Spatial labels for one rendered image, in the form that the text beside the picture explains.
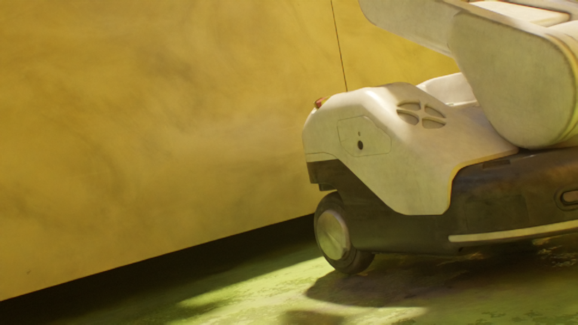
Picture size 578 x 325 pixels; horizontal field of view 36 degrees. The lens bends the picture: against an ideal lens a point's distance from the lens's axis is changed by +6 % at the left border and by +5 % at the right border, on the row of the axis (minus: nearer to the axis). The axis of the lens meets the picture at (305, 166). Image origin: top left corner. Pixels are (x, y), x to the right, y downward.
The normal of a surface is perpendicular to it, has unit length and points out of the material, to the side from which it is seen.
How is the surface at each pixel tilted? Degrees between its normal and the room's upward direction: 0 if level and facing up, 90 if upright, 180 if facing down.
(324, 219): 90
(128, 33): 90
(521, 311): 0
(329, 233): 90
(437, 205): 90
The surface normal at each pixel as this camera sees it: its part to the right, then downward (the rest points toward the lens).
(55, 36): 0.58, -0.07
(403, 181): -0.81, 0.18
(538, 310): -0.18, -0.98
